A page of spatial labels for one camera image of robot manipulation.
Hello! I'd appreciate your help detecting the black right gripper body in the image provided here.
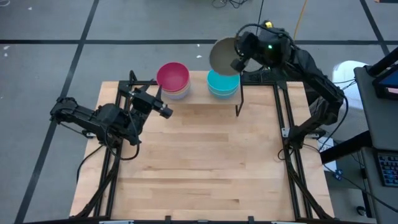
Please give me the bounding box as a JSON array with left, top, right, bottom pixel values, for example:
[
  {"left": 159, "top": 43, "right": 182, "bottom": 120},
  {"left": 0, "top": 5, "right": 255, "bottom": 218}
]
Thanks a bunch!
[{"left": 238, "top": 26, "right": 295, "bottom": 68}]

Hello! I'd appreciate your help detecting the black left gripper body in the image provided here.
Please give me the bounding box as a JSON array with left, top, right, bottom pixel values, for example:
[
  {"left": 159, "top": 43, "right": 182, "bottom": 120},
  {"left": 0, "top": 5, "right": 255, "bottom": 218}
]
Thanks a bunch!
[{"left": 132, "top": 90, "right": 164, "bottom": 114}]

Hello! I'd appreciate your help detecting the periwinkle purple bowl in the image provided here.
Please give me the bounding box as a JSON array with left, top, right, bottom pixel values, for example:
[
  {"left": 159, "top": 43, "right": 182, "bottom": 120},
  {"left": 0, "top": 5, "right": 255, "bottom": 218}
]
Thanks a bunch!
[{"left": 163, "top": 91, "right": 191, "bottom": 101}]

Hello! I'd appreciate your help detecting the grey olive bowl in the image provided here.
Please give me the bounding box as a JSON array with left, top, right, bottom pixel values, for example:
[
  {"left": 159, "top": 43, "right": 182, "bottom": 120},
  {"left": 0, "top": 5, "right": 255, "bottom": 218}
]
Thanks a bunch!
[{"left": 208, "top": 37, "right": 242, "bottom": 77}]

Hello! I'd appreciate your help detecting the magenta bowl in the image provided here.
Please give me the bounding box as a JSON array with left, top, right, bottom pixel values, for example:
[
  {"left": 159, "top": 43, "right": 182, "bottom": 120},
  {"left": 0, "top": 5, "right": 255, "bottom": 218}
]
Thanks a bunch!
[{"left": 156, "top": 62, "right": 190, "bottom": 93}]

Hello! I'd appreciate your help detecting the teal green bowl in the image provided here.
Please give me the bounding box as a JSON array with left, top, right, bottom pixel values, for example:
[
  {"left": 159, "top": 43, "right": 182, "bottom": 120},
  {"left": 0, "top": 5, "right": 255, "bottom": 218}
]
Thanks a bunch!
[{"left": 206, "top": 69, "right": 241, "bottom": 94}]

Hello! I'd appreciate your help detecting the wooden shelf with black legs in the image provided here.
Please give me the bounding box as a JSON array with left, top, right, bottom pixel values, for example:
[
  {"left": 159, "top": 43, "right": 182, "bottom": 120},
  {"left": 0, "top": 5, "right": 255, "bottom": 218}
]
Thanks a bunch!
[{"left": 158, "top": 70, "right": 244, "bottom": 118}]

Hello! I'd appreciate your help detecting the black computer case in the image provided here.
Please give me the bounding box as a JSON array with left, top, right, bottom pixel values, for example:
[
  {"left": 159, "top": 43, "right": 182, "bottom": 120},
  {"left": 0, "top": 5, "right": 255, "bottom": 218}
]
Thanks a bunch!
[{"left": 241, "top": 68, "right": 301, "bottom": 85}]

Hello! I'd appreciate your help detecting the white paper sheet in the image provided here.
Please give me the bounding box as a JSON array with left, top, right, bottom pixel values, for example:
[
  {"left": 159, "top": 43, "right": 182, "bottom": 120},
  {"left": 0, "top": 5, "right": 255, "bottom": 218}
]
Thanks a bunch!
[{"left": 317, "top": 136, "right": 335, "bottom": 154}]

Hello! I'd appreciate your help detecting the black monitor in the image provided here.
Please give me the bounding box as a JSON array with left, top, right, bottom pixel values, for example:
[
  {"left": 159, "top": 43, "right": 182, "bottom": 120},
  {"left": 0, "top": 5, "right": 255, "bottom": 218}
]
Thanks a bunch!
[{"left": 364, "top": 46, "right": 398, "bottom": 100}]

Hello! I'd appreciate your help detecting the black desk beam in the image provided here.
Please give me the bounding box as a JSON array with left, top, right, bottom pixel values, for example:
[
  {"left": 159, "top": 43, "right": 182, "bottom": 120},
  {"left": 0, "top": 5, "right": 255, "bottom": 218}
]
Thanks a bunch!
[{"left": 320, "top": 130, "right": 373, "bottom": 165}]

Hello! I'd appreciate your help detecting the black keyboard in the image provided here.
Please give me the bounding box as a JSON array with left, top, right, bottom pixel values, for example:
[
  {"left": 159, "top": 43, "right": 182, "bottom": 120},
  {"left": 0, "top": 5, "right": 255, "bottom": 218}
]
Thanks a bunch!
[{"left": 375, "top": 151, "right": 398, "bottom": 188}]

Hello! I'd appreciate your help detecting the grey keyboard desk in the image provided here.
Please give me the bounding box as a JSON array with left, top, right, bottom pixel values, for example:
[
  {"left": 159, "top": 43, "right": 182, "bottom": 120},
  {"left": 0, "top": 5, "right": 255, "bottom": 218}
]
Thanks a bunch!
[{"left": 360, "top": 146, "right": 398, "bottom": 224}]

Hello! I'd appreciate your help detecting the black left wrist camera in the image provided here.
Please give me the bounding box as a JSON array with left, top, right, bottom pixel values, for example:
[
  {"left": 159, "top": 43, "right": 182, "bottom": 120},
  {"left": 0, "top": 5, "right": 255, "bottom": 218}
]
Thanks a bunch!
[{"left": 160, "top": 105, "right": 174, "bottom": 119}]

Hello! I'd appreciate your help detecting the black hanging cable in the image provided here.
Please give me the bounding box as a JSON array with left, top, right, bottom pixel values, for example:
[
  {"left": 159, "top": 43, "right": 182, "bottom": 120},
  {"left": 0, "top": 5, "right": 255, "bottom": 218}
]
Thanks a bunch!
[{"left": 255, "top": 0, "right": 265, "bottom": 26}]

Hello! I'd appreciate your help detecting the yellow hanging cable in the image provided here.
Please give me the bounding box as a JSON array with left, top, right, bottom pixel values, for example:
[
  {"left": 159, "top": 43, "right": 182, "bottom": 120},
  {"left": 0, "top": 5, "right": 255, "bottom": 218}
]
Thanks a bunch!
[{"left": 292, "top": 0, "right": 309, "bottom": 41}]

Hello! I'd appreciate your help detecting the black cable tangle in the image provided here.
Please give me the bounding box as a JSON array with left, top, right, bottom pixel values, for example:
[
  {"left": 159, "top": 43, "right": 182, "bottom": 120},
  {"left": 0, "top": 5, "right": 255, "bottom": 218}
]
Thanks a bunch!
[{"left": 212, "top": 0, "right": 249, "bottom": 9}]

